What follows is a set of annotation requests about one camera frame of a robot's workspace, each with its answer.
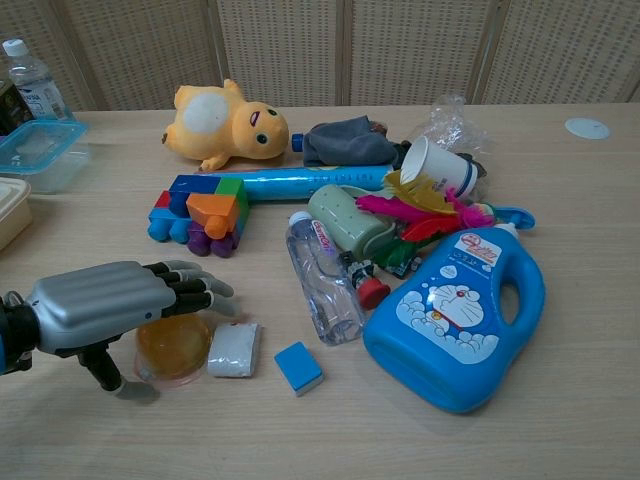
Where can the blue detergent bottle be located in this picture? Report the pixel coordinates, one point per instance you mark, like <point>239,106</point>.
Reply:
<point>455,320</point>

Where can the small circuit board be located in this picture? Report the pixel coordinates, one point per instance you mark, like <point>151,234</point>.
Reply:
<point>406,267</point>

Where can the blue cylindrical tube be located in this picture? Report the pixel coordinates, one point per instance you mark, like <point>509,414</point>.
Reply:
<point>300,182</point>

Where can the white wrapped tissue pack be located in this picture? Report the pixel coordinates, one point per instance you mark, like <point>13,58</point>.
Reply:
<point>234,350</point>

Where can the grey cloth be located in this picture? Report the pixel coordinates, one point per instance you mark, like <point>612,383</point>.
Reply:
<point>345,142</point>

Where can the blue mahjong tile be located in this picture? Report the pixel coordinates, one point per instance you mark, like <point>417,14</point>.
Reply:
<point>298,367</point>

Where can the crumpled clear plastic bag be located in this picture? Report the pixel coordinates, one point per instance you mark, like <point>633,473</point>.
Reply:
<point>452,125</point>

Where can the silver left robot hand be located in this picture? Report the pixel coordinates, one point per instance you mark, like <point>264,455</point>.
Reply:
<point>95,300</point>

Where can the dark box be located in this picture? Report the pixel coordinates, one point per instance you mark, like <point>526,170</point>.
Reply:
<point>12,107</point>

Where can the yellow plush toy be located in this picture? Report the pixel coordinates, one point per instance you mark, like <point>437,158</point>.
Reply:
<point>225,125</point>

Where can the white paper cup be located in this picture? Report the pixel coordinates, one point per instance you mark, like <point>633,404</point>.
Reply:
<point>440,167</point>

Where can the water bottle with white cap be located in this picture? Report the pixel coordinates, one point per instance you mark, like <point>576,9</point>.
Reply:
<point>35,82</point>

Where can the colourful feather shuttlecock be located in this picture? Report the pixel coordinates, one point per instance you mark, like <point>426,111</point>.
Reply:
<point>425,212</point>

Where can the beige plastic box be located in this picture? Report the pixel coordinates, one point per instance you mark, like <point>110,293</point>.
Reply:
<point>12,210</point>

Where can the colourful building block stack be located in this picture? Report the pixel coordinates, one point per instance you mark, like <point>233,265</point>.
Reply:
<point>205,212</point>

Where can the red emergency stop button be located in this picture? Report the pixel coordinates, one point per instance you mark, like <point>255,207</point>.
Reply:
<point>372,290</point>

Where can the orange translucent plastic bowl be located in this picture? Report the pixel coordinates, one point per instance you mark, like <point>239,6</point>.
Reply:
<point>172,350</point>

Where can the clear blue food container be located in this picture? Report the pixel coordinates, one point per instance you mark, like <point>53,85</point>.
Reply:
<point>42,155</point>

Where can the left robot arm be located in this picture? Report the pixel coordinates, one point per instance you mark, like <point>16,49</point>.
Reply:
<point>12,335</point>

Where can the clear plastic water bottle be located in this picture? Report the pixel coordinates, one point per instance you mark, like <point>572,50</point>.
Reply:
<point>322,280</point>

